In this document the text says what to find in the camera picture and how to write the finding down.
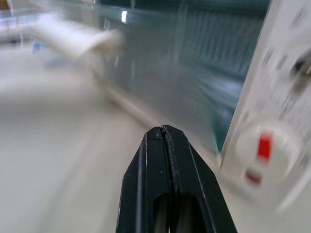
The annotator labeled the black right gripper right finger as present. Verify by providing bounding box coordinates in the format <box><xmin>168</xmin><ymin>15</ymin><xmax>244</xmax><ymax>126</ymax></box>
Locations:
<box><xmin>162</xmin><ymin>125</ymin><xmax>238</xmax><ymax>233</ymax></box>

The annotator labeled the white knob with red mark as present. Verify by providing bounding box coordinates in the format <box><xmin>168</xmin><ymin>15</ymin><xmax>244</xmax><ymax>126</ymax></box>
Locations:
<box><xmin>234</xmin><ymin>124</ymin><xmax>301</xmax><ymax>192</ymax></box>

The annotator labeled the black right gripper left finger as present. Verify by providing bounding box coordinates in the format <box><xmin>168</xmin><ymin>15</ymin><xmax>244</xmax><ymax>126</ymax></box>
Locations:
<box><xmin>115</xmin><ymin>125</ymin><xmax>176</xmax><ymax>233</ymax></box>

